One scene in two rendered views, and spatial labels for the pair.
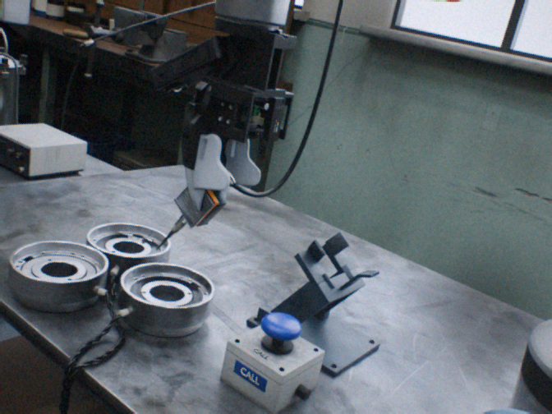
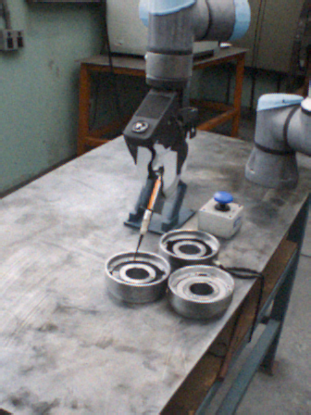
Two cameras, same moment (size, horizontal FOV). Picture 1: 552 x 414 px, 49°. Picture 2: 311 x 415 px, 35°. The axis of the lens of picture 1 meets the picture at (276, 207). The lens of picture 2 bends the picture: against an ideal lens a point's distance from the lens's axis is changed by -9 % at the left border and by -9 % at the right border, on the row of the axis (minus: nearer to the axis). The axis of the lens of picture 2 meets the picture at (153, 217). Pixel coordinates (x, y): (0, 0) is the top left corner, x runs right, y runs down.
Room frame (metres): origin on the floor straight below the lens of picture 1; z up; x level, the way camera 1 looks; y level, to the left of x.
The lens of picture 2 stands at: (0.79, 0.90, 1.30)
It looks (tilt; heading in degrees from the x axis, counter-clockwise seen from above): 27 degrees down; 262
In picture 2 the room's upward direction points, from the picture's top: 3 degrees clockwise
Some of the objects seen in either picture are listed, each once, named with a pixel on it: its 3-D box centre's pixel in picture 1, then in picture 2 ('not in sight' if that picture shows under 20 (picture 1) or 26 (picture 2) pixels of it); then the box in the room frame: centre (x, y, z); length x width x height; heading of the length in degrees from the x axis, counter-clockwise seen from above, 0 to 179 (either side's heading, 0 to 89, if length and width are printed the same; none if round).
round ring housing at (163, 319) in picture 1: (166, 299); (189, 253); (0.60, 0.10, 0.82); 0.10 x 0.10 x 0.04
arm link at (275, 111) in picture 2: not in sight; (280, 119); (0.30, -0.30, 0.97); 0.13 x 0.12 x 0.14; 122
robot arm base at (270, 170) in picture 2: not in sight; (274, 160); (0.30, -0.30, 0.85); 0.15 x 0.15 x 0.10
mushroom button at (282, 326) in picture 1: (278, 341); (222, 206); (0.52, -0.03, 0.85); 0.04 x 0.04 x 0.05
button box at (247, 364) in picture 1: (277, 365); (222, 216); (0.51, -0.03, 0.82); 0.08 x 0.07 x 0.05; 55
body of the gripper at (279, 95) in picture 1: (244, 82); (167, 108); (0.65, 0.06, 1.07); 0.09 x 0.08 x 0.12; 56
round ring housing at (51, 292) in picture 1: (58, 276); (201, 293); (0.61, 0.23, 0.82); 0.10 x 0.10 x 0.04
